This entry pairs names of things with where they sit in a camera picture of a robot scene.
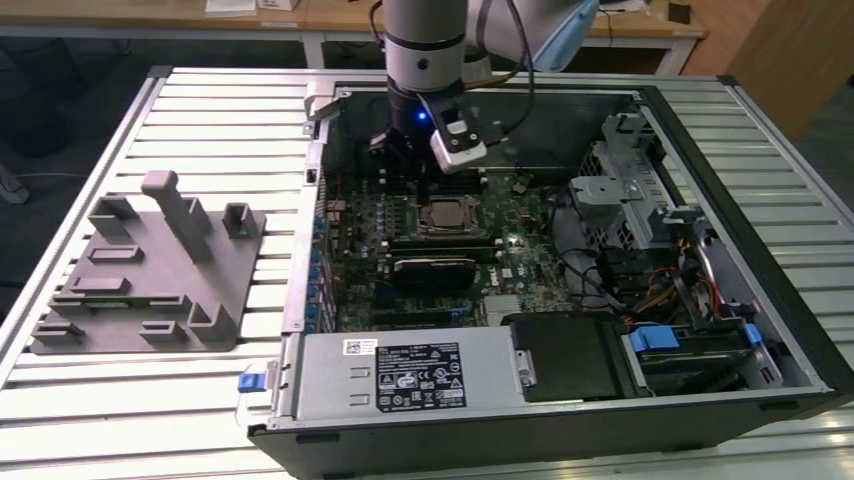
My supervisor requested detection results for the black RAM slot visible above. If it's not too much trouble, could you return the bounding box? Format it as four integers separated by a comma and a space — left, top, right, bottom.
380, 181, 489, 189
386, 239, 502, 247
388, 244, 504, 252
380, 175, 489, 183
380, 169, 489, 177
390, 254, 504, 262
389, 249, 504, 257
380, 187, 489, 195

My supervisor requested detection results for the small silver heatsink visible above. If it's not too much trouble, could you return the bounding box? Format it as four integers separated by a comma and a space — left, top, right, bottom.
482, 293, 526, 319

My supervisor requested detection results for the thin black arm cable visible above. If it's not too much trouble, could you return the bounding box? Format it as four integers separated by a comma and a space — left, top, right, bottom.
493, 0, 540, 144

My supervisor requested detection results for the blue power supply latch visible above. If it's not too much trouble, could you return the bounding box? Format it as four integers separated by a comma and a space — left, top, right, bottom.
238, 363, 282, 395

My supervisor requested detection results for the hard disk in blue carrier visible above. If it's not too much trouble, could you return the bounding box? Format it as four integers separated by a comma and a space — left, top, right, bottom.
620, 323, 766, 396

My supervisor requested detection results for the black expansion slot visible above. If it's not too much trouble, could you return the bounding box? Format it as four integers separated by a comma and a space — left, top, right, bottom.
370, 310, 457, 326

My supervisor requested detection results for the wooden desk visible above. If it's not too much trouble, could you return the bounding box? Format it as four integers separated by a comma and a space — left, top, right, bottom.
0, 0, 710, 76

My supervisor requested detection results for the CPU socket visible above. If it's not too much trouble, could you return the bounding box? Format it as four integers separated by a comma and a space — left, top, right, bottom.
412, 193, 488, 240

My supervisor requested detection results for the green motherboard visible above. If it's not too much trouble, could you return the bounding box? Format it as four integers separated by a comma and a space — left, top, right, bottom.
318, 168, 580, 335

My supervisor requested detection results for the black internal cable bundle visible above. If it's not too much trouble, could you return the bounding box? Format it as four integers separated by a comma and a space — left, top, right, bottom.
557, 239, 646, 311

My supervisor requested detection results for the grey stand foot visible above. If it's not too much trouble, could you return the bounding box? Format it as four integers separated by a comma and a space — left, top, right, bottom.
0, 162, 29, 204

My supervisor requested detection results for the black graphics card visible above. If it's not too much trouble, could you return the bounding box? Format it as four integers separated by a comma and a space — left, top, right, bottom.
389, 257, 480, 294

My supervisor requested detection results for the metal socket cover frame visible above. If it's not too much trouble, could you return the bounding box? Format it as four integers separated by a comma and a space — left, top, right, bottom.
414, 195, 486, 237

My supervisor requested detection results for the white paper stack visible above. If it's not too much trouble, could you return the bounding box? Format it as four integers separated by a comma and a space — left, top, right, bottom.
205, 0, 259, 16

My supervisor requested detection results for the black drive bay cover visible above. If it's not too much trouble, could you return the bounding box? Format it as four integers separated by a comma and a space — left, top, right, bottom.
498, 310, 646, 404

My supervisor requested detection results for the black open PC case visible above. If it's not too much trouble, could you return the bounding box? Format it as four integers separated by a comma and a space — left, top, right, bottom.
245, 71, 854, 480

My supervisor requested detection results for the wooden cabinet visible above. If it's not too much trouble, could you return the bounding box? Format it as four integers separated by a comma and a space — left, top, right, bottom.
684, 0, 854, 140

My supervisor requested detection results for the silver square CPU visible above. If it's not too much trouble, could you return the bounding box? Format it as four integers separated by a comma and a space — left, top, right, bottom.
430, 202, 473, 229

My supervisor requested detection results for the grey parts rack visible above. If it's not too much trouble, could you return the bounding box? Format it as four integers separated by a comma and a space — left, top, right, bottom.
29, 169, 270, 356

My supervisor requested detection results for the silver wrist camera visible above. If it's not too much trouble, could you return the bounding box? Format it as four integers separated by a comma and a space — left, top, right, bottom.
429, 118, 490, 175

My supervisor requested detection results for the silver power supply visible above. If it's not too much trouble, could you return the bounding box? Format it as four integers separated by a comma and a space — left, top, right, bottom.
265, 331, 537, 422

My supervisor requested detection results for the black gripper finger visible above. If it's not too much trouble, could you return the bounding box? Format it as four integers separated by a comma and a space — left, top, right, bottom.
368, 129, 426, 202
422, 144, 441, 202

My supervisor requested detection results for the silver metal disk bay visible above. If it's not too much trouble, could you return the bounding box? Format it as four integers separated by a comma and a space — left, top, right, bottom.
566, 112, 680, 251

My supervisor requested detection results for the orange yellow wire bundle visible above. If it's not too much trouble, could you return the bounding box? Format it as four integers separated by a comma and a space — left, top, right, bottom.
624, 264, 730, 324

